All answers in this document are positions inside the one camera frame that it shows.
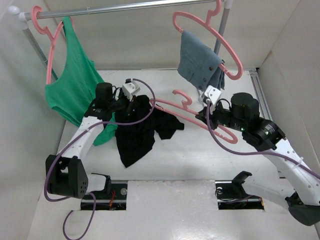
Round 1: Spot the metal clothes rack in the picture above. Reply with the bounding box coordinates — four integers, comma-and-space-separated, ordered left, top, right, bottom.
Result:
7, 0, 235, 106

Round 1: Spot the blue denim garment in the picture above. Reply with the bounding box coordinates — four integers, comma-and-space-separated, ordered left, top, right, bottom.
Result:
177, 30, 225, 92

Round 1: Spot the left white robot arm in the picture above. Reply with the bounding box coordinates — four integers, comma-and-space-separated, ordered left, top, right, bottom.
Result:
44, 78, 141, 202

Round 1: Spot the black t shirt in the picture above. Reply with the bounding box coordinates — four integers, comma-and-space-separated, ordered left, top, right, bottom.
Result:
114, 95, 185, 168

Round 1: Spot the green tank top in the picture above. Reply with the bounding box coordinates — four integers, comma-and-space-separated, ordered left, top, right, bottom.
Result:
44, 16, 118, 147

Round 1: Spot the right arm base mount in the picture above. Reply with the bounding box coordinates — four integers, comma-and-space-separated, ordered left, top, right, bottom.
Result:
214, 171, 264, 210

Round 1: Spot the aluminium rail right side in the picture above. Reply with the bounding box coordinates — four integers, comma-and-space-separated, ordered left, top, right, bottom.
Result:
249, 70, 273, 121

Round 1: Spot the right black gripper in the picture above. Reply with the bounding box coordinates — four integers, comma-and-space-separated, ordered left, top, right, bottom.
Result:
195, 99, 247, 132

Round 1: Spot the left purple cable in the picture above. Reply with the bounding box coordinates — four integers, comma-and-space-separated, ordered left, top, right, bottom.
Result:
43, 77, 156, 240

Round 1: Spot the purple cable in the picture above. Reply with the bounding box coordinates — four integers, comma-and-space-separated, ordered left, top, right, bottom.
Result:
206, 98, 320, 181
43, 77, 156, 240

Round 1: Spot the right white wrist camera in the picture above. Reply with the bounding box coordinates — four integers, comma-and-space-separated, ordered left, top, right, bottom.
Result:
201, 85, 222, 113

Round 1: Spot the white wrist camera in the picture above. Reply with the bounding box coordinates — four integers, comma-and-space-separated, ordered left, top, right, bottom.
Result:
201, 85, 222, 113
121, 81, 140, 101

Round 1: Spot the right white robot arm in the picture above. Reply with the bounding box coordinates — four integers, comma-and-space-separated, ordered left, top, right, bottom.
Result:
196, 89, 320, 226

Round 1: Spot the pink hanger with denim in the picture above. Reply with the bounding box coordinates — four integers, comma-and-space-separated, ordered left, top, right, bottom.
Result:
172, 0, 244, 81

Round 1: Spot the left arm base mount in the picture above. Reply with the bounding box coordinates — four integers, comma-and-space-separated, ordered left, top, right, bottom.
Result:
87, 173, 128, 211

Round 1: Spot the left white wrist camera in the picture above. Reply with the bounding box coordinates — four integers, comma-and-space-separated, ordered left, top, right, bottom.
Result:
121, 81, 140, 101

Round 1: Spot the pink hanger with tank top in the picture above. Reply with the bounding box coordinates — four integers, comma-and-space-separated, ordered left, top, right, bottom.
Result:
30, 5, 76, 85

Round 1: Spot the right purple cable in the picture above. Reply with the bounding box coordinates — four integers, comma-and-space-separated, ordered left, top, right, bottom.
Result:
206, 98, 320, 181

